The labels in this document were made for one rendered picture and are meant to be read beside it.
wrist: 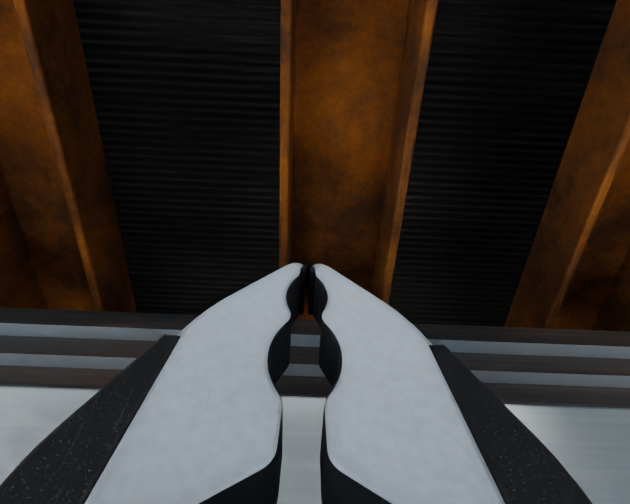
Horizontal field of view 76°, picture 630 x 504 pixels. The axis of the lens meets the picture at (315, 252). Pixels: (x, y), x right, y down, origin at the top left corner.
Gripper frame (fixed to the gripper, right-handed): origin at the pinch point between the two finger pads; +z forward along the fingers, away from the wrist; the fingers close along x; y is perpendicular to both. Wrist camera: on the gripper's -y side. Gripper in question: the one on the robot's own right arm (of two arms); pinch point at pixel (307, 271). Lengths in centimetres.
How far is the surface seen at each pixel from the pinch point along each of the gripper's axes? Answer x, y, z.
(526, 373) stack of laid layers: 9.7, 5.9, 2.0
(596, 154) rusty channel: 18.1, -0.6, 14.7
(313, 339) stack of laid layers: 0.4, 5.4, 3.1
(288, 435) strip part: -0.5, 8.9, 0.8
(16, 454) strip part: -12.8, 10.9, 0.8
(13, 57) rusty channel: -19.2, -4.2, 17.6
